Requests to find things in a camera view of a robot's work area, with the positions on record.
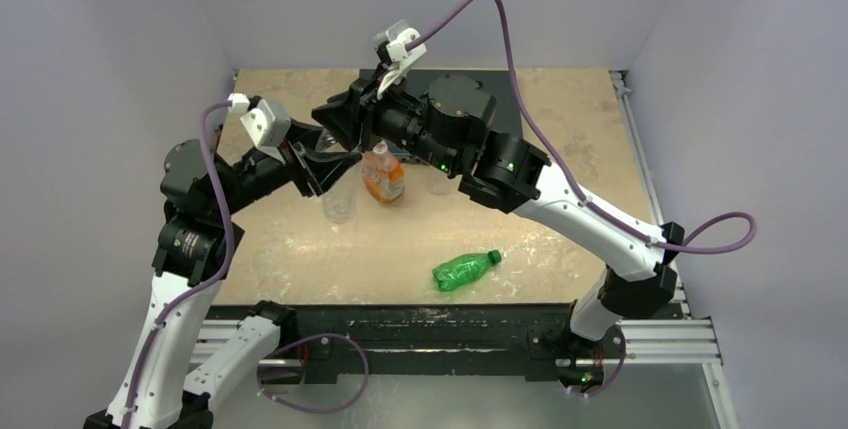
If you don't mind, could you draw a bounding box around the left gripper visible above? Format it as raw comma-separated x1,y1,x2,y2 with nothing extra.
213,116,360,217

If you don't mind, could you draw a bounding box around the slim clear plastic bottle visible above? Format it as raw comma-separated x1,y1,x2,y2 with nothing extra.
316,129,362,224

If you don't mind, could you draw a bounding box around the orange label plastic bottle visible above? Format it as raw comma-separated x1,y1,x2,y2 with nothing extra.
362,140,405,204

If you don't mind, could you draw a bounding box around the large clear plastic bottle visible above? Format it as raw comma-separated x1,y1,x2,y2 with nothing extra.
427,170,454,196

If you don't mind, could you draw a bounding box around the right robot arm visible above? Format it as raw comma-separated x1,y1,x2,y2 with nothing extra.
312,74,683,356

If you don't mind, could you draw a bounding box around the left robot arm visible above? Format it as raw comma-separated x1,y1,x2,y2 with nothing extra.
85,122,361,428

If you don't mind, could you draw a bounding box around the green plastic bottle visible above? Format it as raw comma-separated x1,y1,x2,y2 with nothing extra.
431,250,502,292

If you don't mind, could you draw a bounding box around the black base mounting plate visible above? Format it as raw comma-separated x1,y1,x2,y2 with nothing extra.
205,304,627,388

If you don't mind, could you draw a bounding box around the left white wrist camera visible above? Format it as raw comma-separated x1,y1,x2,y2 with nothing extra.
228,93,292,149

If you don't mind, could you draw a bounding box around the black network switch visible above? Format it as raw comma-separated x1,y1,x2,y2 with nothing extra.
357,68,525,166

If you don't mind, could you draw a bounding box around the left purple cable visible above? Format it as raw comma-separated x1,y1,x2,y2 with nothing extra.
119,101,371,429

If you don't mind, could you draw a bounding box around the purple cable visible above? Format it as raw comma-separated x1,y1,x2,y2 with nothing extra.
119,101,371,429
407,0,758,399

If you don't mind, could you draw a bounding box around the aluminium frame rail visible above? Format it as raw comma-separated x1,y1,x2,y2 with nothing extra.
190,319,722,366

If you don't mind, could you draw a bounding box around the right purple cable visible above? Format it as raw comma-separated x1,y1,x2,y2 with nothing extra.
407,0,758,399

